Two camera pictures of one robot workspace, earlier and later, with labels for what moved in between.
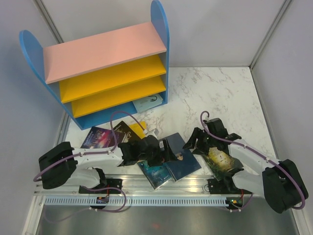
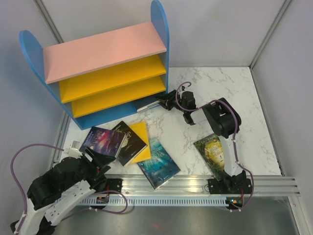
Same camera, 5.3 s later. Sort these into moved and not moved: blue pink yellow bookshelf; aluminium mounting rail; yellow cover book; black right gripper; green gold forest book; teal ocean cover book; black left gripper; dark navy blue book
Moved: black left gripper; dark navy blue book; black right gripper
Not moved: aluminium mounting rail; green gold forest book; blue pink yellow bookshelf; yellow cover book; teal ocean cover book
